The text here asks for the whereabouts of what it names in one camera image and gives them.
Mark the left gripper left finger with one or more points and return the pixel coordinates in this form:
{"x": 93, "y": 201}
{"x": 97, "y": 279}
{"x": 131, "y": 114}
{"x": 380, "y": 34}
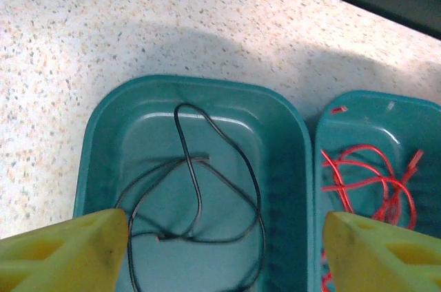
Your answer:
{"x": 62, "y": 254}

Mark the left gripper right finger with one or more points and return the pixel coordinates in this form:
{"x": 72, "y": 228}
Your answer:
{"x": 379, "y": 257}

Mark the teal plastic tray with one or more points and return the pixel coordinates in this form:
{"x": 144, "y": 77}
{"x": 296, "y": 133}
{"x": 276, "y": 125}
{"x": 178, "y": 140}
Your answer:
{"x": 365, "y": 123}
{"x": 282, "y": 168}

